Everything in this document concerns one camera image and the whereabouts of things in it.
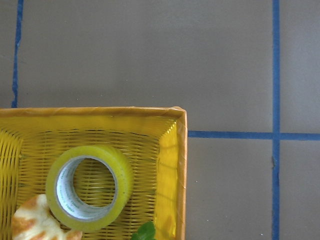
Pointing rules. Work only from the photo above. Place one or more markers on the yellow tape roll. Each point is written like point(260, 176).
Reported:
point(67, 206)

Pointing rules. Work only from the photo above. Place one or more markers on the yellow woven plastic basket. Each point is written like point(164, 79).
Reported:
point(154, 139)

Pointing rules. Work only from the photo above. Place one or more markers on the toy carrot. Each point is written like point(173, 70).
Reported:
point(146, 231)

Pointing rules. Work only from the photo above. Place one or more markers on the toy croissant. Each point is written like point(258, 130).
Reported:
point(33, 221)

